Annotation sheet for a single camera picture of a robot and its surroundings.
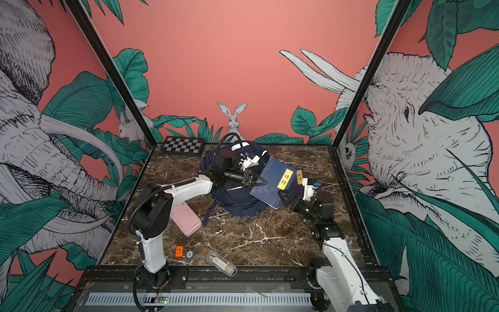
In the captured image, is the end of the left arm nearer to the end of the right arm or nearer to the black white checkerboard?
the end of the right arm

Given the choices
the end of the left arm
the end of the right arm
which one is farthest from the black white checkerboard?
the end of the right arm

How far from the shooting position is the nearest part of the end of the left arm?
0.72 m
